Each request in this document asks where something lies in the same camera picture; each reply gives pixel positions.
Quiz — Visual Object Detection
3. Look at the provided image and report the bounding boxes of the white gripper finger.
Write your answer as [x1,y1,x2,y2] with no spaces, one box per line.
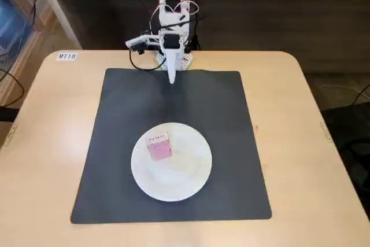
[164,52,175,84]
[172,53,179,84]

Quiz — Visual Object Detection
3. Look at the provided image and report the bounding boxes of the white gripper body, black motor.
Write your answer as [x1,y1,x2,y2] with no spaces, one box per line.
[160,32,183,54]

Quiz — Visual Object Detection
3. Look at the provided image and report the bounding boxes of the pink printed small box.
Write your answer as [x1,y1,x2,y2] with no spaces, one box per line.
[144,131,174,163]

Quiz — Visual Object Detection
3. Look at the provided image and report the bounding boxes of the white round dish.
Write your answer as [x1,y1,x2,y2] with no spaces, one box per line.
[130,121,213,202]

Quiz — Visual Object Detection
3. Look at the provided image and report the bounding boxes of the dark grey mat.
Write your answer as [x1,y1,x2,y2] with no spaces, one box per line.
[71,67,272,225]

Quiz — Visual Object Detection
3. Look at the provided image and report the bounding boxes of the white MT18 label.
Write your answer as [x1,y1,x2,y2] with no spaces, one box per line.
[56,52,78,61]

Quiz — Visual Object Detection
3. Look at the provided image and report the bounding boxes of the blue translucent bin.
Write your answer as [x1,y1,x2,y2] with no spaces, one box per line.
[0,0,32,54]

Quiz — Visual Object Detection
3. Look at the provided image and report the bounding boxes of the black bar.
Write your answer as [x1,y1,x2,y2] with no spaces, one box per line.
[0,106,19,123]

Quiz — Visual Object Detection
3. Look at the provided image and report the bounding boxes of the patterned robot base plate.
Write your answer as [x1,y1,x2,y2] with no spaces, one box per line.
[156,51,194,71]

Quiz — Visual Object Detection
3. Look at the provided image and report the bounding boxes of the wrist camera on white mount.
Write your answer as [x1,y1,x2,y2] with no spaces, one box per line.
[125,35,160,55]

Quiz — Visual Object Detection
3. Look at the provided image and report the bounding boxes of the black camera cable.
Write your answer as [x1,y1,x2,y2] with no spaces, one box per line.
[128,47,164,71]

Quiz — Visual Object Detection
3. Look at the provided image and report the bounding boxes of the red and white arm wires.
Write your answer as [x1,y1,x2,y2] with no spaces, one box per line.
[150,0,201,32]

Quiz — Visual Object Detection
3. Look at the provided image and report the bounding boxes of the white floor cable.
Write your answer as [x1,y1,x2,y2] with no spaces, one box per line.
[320,84,361,95]

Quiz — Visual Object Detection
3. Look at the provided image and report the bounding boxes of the metal table edge bracket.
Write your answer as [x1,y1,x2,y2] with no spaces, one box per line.
[3,124,18,147]
[320,121,335,143]

